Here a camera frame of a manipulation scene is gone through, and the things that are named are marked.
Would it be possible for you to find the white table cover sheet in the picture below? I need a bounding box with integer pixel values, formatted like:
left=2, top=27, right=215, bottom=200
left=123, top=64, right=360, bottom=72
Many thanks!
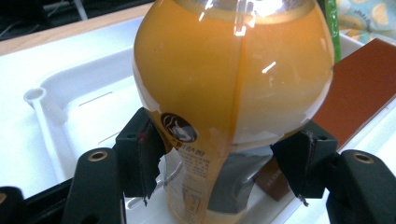
left=0, top=16, right=148, bottom=200

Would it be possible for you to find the white metal stand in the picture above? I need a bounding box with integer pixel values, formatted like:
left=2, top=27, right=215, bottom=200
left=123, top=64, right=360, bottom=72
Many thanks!
left=72, top=0, right=89, bottom=21

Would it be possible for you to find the brown rectangular box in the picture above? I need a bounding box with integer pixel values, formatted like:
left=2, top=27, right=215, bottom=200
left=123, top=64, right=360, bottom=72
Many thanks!
left=255, top=37, right=396, bottom=203

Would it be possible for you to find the orange juice bottle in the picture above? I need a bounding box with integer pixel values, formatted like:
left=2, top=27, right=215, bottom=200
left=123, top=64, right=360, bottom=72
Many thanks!
left=132, top=0, right=336, bottom=224

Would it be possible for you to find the yellow and green patterned bag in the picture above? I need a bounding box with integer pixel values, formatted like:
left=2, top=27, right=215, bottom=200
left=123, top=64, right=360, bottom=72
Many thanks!
left=335, top=0, right=396, bottom=45

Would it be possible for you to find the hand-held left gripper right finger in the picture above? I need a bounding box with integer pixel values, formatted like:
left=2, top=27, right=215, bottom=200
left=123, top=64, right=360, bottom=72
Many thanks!
left=270, top=119, right=339, bottom=207

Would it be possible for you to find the green snack packet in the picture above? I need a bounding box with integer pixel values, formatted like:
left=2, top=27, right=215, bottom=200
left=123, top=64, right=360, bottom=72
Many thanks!
left=323, top=0, right=343, bottom=63

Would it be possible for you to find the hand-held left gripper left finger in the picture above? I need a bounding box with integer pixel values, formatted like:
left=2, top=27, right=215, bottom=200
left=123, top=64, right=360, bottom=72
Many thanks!
left=115, top=106, right=167, bottom=206

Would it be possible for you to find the white plastic tray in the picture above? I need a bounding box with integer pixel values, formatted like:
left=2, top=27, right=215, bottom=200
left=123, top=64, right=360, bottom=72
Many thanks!
left=22, top=32, right=396, bottom=224

